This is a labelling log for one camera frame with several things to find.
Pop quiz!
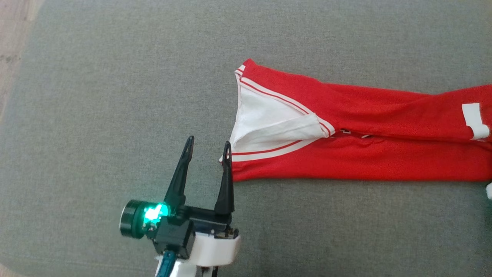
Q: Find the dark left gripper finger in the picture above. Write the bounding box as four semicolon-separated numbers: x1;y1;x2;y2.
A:
164;135;195;208
214;141;235;215

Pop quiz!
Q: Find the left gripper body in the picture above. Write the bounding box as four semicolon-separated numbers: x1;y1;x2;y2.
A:
120;199;241;267

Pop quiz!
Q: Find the red garment with white panel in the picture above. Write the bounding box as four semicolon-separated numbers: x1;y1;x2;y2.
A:
219;58;492;182

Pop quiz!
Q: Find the large grey sofa seat cushion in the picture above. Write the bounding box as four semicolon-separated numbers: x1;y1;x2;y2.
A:
0;0;492;277

